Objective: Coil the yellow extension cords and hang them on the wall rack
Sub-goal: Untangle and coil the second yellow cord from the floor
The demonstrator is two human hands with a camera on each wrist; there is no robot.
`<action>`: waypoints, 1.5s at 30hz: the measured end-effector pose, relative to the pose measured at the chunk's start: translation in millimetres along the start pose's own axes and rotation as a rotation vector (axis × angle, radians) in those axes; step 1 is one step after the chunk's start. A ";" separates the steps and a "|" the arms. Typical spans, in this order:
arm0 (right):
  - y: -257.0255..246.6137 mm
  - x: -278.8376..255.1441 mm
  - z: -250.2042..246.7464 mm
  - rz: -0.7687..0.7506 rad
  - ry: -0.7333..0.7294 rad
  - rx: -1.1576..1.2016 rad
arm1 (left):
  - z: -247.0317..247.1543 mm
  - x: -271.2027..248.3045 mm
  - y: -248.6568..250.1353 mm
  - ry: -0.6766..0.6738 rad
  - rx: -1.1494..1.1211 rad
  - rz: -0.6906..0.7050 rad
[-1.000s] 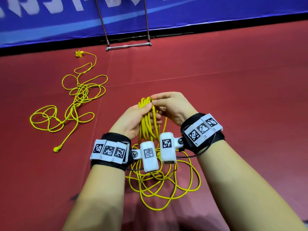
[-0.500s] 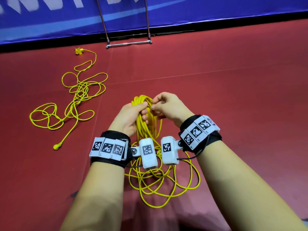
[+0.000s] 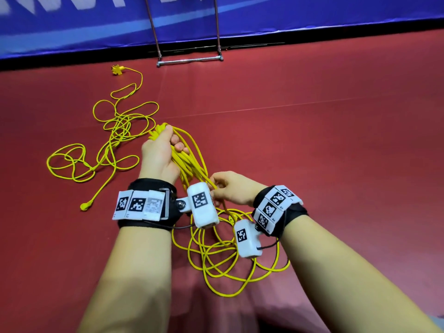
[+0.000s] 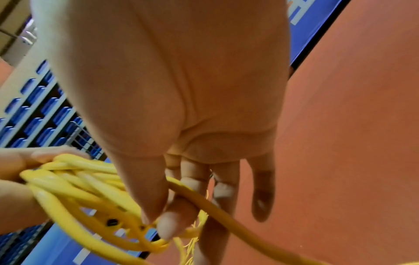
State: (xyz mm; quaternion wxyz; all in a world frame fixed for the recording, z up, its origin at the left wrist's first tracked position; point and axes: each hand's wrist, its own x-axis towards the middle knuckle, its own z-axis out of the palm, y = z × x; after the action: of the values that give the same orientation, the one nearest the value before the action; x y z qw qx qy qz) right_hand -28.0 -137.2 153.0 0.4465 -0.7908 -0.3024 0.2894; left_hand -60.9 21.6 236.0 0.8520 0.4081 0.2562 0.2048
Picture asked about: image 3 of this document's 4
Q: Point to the person's left forearm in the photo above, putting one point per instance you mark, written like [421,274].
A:
[132,281]

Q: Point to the black marker wristband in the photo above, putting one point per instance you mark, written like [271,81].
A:
[146,204]
[279,208]

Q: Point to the blue banner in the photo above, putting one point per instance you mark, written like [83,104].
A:
[104,24]

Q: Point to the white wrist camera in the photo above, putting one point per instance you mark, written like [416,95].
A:
[248,238]
[201,203]

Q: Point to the person's right forearm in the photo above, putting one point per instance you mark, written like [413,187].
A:
[347,281]

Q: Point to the person's right hand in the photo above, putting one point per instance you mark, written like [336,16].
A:
[239,188]

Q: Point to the person's left hand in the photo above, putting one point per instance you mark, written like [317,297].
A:
[161,157]

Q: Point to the metal rack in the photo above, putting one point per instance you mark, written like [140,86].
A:
[189,60]

